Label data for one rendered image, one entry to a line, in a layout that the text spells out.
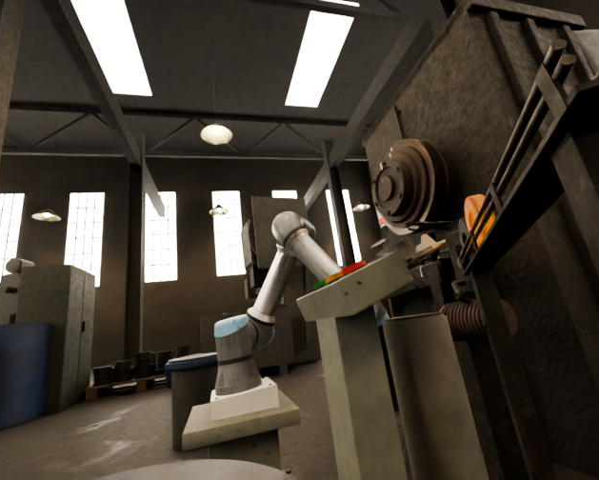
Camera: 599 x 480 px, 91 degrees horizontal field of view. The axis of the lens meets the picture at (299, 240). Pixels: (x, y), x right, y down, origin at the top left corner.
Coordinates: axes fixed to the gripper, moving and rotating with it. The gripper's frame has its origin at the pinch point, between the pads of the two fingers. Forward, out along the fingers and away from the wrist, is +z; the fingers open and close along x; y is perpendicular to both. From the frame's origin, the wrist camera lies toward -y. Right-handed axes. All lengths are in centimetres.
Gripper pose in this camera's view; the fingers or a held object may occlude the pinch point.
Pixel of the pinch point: (442, 244)
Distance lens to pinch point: 104.3
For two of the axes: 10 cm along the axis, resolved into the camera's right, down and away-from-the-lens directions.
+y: -4.1, -8.4, 3.5
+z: 8.4, -5.0, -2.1
